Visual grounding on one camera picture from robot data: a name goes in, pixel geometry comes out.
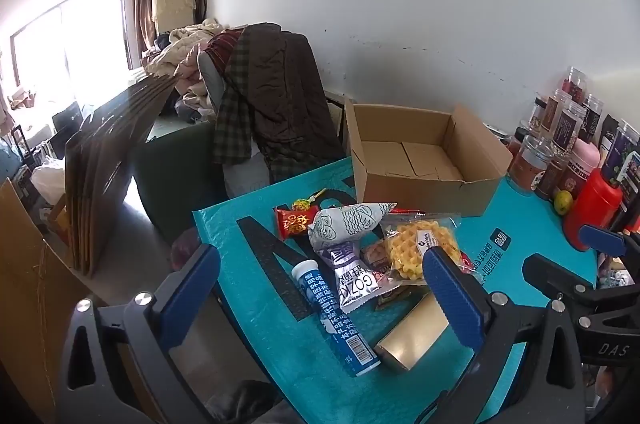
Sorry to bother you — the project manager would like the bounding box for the black monitor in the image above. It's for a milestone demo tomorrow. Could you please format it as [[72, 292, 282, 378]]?
[[51, 101, 85, 145]]

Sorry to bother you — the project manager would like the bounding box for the red gold-print snack packet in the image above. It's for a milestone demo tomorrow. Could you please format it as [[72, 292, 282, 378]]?
[[274, 204, 321, 241]]

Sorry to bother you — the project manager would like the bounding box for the cardboard box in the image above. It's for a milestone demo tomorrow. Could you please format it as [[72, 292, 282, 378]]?
[[344, 98, 513, 218]]

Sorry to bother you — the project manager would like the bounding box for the dark grey cloth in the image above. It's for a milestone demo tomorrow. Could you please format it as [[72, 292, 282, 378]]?
[[205, 379, 283, 424]]

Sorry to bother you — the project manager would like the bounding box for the teal bubble mat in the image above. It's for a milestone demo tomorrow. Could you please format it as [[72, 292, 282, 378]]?
[[192, 156, 601, 424]]

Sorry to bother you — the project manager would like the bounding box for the white printed snack packet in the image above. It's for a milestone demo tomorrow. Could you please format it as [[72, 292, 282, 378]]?
[[306, 202, 398, 251]]

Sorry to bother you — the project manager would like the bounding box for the brown curtain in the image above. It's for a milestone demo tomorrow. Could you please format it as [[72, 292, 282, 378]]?
[[119, 0, 156, 72]]

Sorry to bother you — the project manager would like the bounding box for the pink bottle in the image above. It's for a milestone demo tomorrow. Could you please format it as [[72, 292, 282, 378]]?
[[557, 139, 601, 199]]

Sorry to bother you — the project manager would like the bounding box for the cream covered cabinet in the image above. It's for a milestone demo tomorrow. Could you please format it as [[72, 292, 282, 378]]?
[[150, 0, 197, 33]]

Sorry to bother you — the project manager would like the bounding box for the large window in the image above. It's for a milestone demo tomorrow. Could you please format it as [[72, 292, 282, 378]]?
[[10, 0, 132, 107]]

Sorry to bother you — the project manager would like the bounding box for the brown red peanut packet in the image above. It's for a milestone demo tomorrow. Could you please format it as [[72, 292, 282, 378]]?
[[361, 241, 396, 275]]

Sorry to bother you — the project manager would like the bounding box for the silver purple snack packet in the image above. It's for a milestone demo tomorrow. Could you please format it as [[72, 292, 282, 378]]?
[[322, 241, 401, 315]]

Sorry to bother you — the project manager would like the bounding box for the pile of small packets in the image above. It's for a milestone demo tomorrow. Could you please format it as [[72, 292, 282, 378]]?
[[597, 254, 632, 289]]

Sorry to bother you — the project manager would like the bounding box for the row of clear spice jars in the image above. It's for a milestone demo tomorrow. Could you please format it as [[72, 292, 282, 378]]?
[[507, 66, 640, 205]]

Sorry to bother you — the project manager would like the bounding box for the blue tablet tube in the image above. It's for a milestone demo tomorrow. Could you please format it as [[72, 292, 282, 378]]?
[[291, 260, 379, 377]]

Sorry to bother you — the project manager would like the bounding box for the white leaning picture frame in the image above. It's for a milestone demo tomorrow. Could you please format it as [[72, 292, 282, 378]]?
[[324, 91, 351, 145]]

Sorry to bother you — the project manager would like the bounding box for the grey chair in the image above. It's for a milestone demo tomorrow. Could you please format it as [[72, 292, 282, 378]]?
[[196, 45, 228, 125]]

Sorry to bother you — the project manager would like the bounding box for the stack of cardboard sheets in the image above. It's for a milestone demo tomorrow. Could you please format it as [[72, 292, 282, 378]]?
[[64, 76, 177, 277]]

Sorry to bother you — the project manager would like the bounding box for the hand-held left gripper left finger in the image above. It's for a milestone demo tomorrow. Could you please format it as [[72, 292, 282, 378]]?
[[59, 244, 223, 424]]

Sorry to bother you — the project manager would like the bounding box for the red bottle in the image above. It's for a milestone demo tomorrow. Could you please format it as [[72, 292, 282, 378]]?
[[562, 169, 623, 252]]

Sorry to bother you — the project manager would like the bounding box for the gold box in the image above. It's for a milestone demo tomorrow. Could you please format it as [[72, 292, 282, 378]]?
[[374, 291, 451, 372]]

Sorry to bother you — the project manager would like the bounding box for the brown plaid-lined jacket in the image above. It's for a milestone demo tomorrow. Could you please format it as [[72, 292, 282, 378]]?
[[212, 24, 347, 182]]

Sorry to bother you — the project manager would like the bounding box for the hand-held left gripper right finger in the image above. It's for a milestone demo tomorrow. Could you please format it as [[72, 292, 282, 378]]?
[[415, 248, 586, 424]]

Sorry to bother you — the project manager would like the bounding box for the dark green sofa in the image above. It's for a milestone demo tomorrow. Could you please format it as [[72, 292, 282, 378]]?
[[134, 123, 227, 245]]

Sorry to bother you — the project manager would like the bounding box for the clear waffle packet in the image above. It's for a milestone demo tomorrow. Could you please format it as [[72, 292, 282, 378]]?
[[382, 213, 463, 287]]

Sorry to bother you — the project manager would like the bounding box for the white quilted seat cushion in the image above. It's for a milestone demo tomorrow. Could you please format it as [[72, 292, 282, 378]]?
[[222, 151, 273, 199]]

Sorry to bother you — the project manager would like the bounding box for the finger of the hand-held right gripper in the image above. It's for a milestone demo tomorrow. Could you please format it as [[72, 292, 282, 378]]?
[[521, 253, 600, 311], [579, 225, 640, 265]]

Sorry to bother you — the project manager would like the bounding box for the yellow lollipop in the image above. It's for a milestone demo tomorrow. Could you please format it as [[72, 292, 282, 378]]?
[[292, 188, 327, 212]]

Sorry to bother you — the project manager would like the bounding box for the pile of beige bedding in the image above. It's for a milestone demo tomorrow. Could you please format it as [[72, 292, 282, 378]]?
[[142, 21, 226, 125]]

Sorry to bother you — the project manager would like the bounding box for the white plastic bag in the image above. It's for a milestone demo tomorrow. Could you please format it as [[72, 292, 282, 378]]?
[[31, 156, 67, 207]]

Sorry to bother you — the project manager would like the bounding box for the large cardboard sheet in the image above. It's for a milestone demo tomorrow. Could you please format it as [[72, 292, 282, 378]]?
[[0, 179, 103, 424]]

